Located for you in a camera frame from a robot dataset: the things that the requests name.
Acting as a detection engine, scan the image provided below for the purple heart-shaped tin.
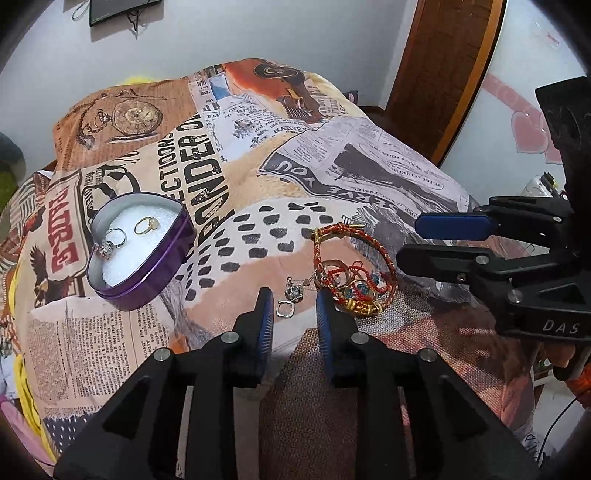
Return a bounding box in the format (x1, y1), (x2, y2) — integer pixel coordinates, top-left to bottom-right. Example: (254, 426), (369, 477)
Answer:
(86, 193), (197, 313)

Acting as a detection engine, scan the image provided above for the green cushion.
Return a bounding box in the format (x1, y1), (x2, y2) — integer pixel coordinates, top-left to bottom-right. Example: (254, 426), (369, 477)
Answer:
(0, 133), (27, 219)

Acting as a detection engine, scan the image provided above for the wooden door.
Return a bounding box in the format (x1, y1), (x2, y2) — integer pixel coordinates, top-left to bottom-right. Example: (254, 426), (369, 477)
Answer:
(382, 0), (507, 168)

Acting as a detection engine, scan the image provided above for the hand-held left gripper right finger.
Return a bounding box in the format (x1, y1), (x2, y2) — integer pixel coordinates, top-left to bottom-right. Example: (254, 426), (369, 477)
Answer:
(315, 290), (542, 480)

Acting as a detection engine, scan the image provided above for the red braided bracelet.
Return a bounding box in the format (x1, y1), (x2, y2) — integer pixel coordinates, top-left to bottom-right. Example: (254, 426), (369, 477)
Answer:
(311, 222), (399, 297)

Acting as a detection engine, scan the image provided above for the person's right hand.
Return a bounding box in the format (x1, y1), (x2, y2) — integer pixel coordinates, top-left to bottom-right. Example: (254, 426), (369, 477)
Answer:
(539, 340), (581, 382)

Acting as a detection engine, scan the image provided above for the black cable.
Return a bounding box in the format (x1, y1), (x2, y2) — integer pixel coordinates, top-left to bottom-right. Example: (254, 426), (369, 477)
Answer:
(531, 396), (588, 468)

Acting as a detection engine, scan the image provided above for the newspaper print blanket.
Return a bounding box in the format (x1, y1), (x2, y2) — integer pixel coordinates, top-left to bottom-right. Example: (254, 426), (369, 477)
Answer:
(0, 58), (548, 480)

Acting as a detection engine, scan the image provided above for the silver gemstone ring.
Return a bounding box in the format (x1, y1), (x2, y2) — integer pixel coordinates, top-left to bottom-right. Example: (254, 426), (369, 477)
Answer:
(94, 228), (128, 257)

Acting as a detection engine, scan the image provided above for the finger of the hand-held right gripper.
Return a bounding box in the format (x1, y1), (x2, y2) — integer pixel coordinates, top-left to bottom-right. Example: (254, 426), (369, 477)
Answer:
(396, 244), (591, 341)
(414, 196), (576, 251)

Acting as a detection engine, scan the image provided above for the pink heart wall sticker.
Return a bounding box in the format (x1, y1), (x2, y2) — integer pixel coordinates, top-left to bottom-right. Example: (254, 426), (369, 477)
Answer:
(484, 73), (563, 165)

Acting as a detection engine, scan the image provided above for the red and gold bead bracelet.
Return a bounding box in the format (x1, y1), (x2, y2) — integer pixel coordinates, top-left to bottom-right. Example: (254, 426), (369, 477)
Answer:
(318, 263), (394, 317)

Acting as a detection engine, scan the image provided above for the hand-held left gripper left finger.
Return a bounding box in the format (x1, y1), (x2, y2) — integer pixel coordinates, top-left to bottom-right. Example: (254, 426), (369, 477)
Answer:
(53, 287), (275, 480)

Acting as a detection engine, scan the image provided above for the pink cloth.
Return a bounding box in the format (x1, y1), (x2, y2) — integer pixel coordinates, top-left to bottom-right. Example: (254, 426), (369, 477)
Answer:
(0, 392), (48, 468)

